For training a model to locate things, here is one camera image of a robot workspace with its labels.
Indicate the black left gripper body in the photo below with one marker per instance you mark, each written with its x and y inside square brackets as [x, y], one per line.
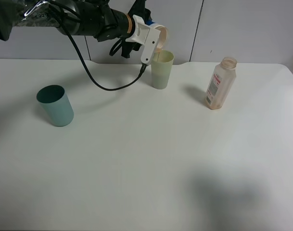
[113, 24]

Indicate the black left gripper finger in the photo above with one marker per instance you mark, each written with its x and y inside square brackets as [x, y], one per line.
[138, 8]
[127, 48]

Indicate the blue sleeved clear cup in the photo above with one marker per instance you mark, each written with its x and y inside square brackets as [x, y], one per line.
[163, 37]

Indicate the clear plastic drink bottle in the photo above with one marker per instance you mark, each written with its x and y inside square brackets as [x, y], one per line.
[220, 84]

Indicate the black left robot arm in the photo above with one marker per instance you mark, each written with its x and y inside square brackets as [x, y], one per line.
[75, 17]

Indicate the cream plastic cup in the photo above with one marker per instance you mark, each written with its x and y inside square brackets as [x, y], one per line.
[161, 66]

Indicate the teal plastic cup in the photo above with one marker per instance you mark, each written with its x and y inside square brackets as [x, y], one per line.
[53, 99]

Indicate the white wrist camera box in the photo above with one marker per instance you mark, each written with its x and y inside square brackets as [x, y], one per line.
[145, 35]

